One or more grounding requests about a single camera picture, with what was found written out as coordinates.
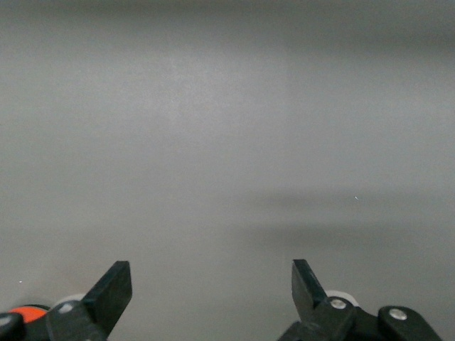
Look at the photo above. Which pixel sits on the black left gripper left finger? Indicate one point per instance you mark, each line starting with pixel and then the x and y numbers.
pixel 106 295

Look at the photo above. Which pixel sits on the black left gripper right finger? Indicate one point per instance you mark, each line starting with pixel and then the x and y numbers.
pixel 307 295

